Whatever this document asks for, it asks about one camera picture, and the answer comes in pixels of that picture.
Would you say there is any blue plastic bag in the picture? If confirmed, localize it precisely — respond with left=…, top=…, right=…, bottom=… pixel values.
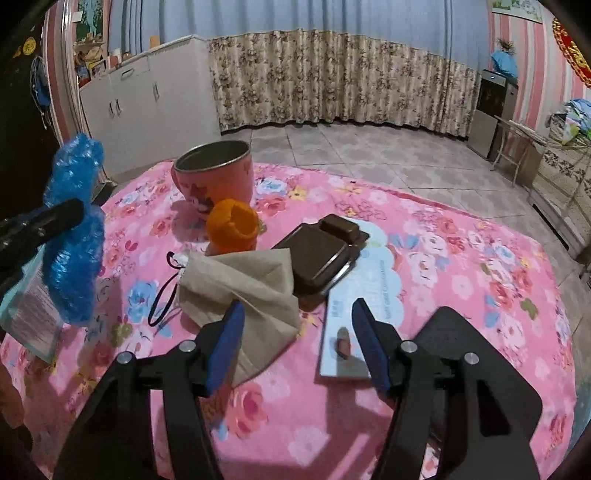
left=42, top=133, right=105, bottom=326

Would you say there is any beige cloth pouch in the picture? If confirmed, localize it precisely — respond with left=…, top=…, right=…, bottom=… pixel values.
left=168, top=249, right=301, bottom=387

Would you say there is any blue covered bottle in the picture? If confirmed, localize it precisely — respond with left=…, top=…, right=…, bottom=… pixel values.
left=490, top=50, right=519, bottom=80

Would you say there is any small metal side table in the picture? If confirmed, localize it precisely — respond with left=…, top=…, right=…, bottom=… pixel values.
left=491, top=116, right=548, bottom=189

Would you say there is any wall poster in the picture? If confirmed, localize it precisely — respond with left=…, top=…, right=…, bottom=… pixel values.
left=76, top=0, right=103, bottom=43

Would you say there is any orange fruit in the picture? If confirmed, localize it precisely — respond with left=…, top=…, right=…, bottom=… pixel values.
left=205, top=199, right=259, bottom=254

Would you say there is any white cabinet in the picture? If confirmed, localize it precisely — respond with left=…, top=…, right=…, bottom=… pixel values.
left=80, top=35, right=221, bottom=182

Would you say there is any patterned covered chest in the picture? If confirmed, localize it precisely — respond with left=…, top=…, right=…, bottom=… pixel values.
left=528, top=138, right=590, bottom=259

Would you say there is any blue floral curtain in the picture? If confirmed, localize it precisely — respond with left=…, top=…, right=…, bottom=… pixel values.
left=109, top=1, right=490, bottom=137

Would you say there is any white blue wipes pack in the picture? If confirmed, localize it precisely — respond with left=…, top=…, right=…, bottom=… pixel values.
left=317, top=218, right=407, bottom=381

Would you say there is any pile of bedding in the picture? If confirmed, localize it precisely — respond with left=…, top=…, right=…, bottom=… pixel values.
left=546, top=98, right=591, bottom=145

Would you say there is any grey water dispenser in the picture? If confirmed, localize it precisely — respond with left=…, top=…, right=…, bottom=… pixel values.
left=468, top=69, right=519, bottom=160

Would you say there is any pink metal cup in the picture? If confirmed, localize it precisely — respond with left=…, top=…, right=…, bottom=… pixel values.
left=171, top=140, right=254, bottom=219

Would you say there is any landscape wall picture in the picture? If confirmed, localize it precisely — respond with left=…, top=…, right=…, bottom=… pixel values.
left=490, top=0, right=543, bottom=23

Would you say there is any red gold heart decoration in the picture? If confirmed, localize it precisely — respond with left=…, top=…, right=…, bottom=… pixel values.
left=552, top=17, right=591, bottom=88

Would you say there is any dark brown ashtray tin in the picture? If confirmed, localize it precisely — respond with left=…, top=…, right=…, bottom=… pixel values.
left=273, top=214, right=370, bottom=300

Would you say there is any pink floral tablecloth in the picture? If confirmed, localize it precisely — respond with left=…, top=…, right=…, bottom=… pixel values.
left=1, top=161, right=576, bottom=479

